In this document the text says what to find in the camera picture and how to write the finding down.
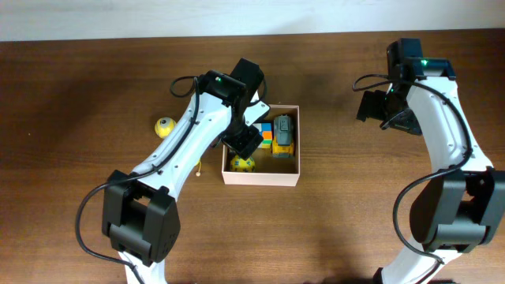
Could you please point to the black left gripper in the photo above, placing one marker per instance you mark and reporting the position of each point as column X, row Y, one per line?
column 246, row 144

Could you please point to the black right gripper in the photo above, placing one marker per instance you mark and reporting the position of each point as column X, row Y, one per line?
column 367, row 106

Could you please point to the colourful puzzle cube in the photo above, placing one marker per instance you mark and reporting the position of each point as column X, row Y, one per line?
column 265, row 130

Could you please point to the yellow ball with blue letters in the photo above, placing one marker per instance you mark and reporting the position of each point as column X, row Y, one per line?
column 238, row 164

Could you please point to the yellow cat rattle drum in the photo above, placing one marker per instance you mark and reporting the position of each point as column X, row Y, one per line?
column 198, row 168

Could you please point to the yellow ball with grey eyes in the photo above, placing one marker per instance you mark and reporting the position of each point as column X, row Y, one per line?
column 164, row 126

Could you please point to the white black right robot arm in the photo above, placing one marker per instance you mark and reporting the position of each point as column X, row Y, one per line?
column 460, row 204

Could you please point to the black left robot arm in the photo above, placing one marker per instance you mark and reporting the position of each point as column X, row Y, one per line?
column 140, row 215

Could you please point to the pink open cardboard box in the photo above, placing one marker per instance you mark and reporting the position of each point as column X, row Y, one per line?
column 270, row 171

